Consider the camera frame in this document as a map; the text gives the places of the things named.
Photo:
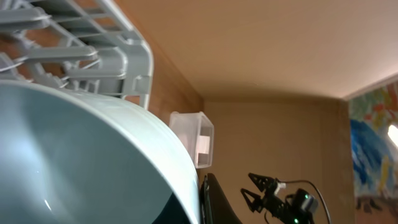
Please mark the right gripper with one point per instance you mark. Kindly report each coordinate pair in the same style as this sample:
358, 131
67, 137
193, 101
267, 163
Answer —
270, 201

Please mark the light blue bowl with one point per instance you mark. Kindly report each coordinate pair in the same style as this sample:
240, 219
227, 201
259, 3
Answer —
77, 157

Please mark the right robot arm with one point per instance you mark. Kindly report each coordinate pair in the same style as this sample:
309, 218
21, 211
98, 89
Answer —
296, 208

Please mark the black waste tray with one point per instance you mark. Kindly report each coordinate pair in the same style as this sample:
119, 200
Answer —
214, 206

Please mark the grey dishwasher rack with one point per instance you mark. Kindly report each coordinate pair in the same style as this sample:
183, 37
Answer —
62, 44

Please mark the clear plastic bin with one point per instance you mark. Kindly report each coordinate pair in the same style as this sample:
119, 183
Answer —
196, 132

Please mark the colourful wall painting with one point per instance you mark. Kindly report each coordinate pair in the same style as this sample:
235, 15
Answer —
373, 132

